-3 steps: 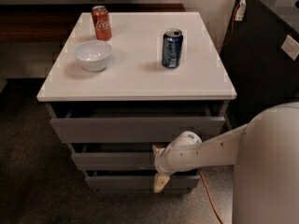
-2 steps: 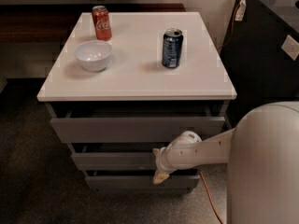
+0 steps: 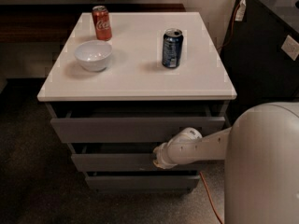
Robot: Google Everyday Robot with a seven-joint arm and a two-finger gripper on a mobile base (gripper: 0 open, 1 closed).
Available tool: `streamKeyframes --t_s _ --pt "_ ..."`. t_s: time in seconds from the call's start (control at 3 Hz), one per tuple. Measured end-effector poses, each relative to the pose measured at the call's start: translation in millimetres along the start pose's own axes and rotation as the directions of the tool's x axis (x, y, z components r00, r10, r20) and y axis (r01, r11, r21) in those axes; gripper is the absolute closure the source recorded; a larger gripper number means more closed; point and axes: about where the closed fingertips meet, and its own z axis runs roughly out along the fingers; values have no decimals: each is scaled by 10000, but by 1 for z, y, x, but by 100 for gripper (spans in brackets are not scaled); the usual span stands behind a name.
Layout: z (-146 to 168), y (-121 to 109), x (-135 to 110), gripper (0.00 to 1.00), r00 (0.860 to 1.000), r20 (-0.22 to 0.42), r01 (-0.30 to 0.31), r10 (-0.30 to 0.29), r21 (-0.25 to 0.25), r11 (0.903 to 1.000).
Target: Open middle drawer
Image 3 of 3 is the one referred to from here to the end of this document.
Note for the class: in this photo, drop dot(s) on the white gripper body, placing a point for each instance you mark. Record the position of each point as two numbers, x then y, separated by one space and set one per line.
161 157

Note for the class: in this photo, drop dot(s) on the grey drawer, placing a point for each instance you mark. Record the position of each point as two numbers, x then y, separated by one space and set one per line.
131 128
143 181
114 157

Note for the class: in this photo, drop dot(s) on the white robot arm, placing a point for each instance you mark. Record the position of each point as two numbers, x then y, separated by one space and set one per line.
261 154

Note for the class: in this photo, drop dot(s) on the grey bottom drawer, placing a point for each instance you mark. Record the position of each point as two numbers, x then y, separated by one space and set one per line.
143 181

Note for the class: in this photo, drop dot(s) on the white-topped grey drawer cabinet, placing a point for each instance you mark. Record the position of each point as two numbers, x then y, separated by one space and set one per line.
136 80

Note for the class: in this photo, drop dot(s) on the grey top drawer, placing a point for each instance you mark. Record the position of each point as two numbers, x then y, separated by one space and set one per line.
131 128

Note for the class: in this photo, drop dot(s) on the blue soda can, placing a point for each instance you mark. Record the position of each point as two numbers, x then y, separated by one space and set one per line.
172 48

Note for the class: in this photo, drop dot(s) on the white bowl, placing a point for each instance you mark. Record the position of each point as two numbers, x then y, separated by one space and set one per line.
93 55

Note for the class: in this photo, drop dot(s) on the black cabinet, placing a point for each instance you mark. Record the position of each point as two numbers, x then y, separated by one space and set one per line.
260 70

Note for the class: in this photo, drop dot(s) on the red Coca-Cola can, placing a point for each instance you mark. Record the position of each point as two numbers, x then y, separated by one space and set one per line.
102 23

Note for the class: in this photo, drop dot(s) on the dark wooden bench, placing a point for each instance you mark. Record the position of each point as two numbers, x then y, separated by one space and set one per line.
39 23

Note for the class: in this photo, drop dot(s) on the white cable tag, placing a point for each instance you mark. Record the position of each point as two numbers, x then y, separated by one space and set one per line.
240 12

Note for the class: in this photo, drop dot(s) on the white wall outlet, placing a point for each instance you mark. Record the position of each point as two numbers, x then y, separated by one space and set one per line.
291 47

